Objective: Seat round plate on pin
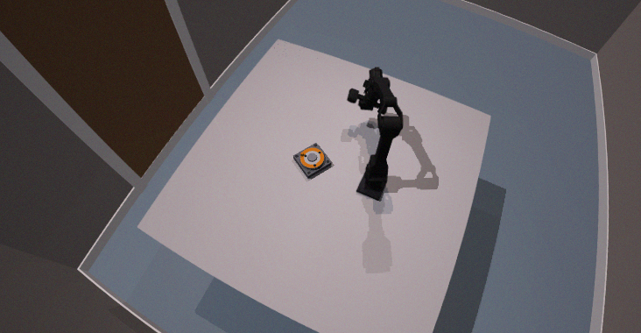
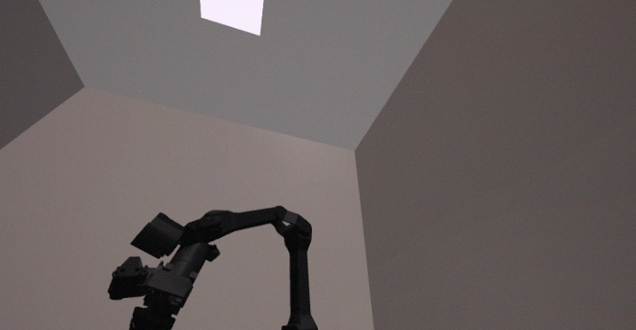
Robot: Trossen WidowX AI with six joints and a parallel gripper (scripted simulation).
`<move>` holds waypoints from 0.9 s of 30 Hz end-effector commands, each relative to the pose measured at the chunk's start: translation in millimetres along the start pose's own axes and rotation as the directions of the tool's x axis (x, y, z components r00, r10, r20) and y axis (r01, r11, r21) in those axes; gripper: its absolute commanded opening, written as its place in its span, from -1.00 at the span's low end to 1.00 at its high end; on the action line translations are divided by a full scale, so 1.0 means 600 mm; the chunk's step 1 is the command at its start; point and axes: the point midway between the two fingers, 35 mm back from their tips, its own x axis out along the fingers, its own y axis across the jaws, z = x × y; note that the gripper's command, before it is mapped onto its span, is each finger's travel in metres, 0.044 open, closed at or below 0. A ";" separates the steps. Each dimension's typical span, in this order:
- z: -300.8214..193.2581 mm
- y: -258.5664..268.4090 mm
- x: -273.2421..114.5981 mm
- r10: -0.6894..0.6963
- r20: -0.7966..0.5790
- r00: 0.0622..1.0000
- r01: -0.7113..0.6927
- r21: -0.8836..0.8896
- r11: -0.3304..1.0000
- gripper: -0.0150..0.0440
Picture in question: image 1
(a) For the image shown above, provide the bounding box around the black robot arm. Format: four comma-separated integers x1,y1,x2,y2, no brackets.
363,67,404,192

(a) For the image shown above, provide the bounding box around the orange round plate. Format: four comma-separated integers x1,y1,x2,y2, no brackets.
300,148,324,169

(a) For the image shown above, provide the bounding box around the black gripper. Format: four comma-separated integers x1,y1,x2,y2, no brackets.
348,88,388,115

